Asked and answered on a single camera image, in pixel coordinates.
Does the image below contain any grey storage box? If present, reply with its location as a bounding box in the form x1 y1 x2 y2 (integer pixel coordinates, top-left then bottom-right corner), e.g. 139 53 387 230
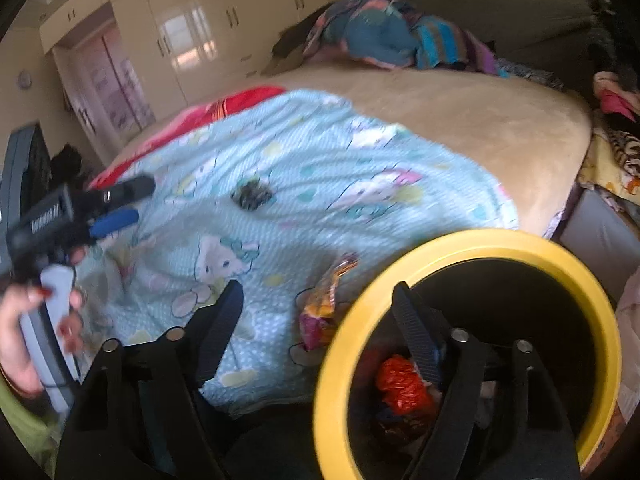
556 187 640 281

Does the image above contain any zebra striped garment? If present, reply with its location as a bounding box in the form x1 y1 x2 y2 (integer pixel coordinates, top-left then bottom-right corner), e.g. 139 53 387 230
607 130 640 173

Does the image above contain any pale pink cloth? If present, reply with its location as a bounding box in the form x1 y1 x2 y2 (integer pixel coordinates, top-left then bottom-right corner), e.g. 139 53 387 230
614 265 640 406

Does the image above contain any cream glossy wardrobe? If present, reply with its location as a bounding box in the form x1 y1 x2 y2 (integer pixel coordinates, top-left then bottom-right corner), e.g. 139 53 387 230
39 0 331 106

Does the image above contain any striped blanket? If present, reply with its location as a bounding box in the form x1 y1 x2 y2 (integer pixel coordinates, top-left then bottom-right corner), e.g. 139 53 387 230
412 15 501 76

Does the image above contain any pink cartoon glass door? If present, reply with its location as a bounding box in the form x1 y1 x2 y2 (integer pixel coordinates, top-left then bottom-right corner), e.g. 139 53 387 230
75 22 156 133

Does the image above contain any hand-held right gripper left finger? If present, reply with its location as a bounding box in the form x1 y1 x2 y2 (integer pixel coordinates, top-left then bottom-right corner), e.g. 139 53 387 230
54 279 246 480

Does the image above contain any black wrapper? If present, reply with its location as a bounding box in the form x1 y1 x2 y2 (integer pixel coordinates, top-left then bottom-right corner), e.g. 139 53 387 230
231 177 275 209

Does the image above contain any red plastic bag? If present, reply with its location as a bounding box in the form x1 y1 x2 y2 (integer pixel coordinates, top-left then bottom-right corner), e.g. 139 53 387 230
375 354 438 418

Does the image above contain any red blanket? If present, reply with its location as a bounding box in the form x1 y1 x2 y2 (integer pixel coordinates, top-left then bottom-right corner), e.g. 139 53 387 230
87 85 286 188

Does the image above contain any floral quilt bundle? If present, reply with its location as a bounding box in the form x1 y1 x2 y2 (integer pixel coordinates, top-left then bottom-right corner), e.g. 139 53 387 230
302 0 418 68

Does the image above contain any light blue cartoon blanket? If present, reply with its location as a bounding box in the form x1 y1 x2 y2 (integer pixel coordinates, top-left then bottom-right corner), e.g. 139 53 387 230
75 89 521 411

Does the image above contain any yellow cartoon blanket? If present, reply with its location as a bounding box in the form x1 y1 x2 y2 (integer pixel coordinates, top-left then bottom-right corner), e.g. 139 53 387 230
575 127 640 206

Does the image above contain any black plush toy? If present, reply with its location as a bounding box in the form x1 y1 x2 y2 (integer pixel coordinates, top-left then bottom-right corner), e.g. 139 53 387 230
50 144 86 188

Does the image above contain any black clothes pile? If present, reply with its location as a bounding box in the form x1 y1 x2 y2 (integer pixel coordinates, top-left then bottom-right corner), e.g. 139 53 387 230
585 0 636 91

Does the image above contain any white door leaf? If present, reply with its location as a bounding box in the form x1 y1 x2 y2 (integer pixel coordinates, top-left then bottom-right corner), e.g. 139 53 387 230
52 45 108 161

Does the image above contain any person's left hand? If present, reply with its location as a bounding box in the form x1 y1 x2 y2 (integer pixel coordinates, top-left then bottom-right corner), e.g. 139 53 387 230
0 280 86 397

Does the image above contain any dark olive garment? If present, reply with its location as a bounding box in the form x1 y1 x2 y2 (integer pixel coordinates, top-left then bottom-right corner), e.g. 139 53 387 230
262 20 321 76

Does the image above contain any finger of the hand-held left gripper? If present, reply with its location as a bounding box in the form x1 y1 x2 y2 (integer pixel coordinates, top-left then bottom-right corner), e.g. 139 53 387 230
90 208 140 240
82 175 157 211

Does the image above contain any yellow-rimmed black bin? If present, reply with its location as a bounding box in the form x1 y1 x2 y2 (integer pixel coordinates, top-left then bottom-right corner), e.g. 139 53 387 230
312 229 623 480

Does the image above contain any pink garment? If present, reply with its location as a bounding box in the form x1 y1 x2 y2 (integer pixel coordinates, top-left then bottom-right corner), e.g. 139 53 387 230
592 71 640 121

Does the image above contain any orange yellow snack wrapper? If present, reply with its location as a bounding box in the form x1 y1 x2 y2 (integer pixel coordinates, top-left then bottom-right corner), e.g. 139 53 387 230
298 252 362 353

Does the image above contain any dark patterned cloth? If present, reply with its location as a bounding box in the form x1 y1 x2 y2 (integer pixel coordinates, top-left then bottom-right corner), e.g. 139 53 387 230
495 57 568 92

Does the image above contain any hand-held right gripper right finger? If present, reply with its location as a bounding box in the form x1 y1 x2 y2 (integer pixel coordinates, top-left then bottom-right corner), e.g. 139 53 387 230
392 281 583 480

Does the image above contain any beige bed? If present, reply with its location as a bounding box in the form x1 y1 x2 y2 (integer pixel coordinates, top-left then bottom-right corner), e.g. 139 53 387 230
100 62 596 241

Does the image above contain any person's left forearm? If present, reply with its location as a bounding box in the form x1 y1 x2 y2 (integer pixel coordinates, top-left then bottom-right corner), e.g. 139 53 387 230
0 370 56 466

